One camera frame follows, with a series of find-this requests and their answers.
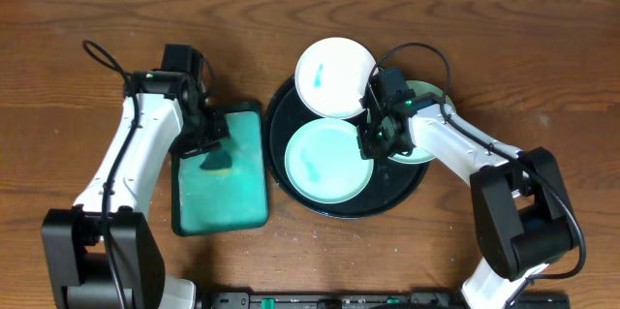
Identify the mint plate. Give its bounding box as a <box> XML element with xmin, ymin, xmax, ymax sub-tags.
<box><xmin>366</xmin><ymin>77</ymin><xmax>442</xmax><ymax>165</ymax></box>
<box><xmin>284</xmin><ymin>118</ymin><xmax>374</xmax><ymax>204</ymax></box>

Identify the dark green scrub sponge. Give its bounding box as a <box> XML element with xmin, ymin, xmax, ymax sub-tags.
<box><xmin>200</xmin><ymin>147</ymin><xmax>233</xmax><ymax>174</ymax></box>

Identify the white plate with green smear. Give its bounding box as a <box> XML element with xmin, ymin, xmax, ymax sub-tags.
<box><xmin>294</xmin><ymin>37</ymin><xmax>376</xmax><ymax>119</ymax></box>

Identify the mint plate front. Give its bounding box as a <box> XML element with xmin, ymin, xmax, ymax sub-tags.
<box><xmin>284</xmin><ymin>118</ymin><xmax>374</xmax><ymax>204</ymax></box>

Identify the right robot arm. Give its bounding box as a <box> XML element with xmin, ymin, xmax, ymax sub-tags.
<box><xmin>357</xmin><ymin>68</ymin><xmax>585</xmax><ymax>308</ymax></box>

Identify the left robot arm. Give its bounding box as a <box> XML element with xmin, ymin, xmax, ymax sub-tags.
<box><xmin>41</xmin><ymin>40</ymin><xmax>229</xmax><ymax>308</ymax></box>

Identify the green rectangular tray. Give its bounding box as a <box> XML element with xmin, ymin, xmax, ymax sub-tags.
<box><xmin>170</xmin><ymin>102</ymin><xmax>268</xmax><ymax>236</ymax></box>

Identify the black round tray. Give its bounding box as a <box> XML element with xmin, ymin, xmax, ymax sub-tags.
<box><xmin>263</xmin><ymin>77</ymin><xmax>428</xmax><ymax>219</ymax></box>

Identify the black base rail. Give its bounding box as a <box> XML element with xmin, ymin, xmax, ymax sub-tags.
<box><xmin>208</xmin><ymin>291</ymin><xmax>571</xmax><ymax>309</ymax></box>

